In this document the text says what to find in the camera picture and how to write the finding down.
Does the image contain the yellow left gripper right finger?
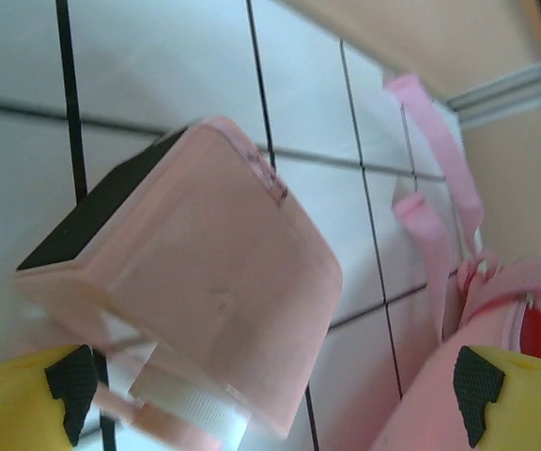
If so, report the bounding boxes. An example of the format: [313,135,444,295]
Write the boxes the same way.
[453,346,541,451]

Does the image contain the aluminium corner post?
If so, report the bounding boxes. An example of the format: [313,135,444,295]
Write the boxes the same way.
[447,51,541,132]

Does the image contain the pink tape dispenser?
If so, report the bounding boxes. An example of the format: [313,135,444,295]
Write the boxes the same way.
[14,116,346,451]

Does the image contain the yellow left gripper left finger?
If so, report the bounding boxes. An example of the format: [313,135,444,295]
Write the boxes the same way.
[0,345,98,447]

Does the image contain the pink student backpack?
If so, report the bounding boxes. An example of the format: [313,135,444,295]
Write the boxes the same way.
[368,72,541,451]

